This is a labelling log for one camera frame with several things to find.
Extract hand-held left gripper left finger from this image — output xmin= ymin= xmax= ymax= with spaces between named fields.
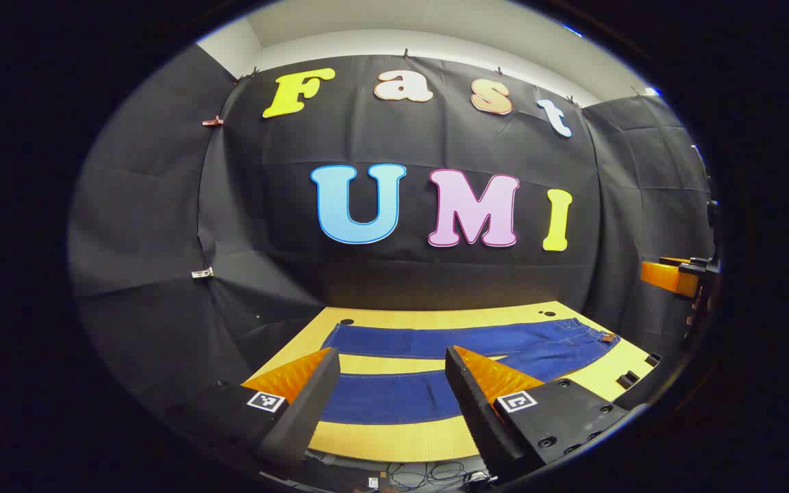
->
xmin=182 ymin=347 xmax=342 ymax=473

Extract blue jeans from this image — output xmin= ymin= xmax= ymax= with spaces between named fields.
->
xmin=319 ymin=318 xmax=620 ymax=425

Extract tangled black cables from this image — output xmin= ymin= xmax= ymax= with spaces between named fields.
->
xmin=367 ymin=462 xmax=498 ymax=492

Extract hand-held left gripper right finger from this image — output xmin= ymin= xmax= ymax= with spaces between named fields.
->
xmin=444 ymin=346 xmax=642 ymax=483

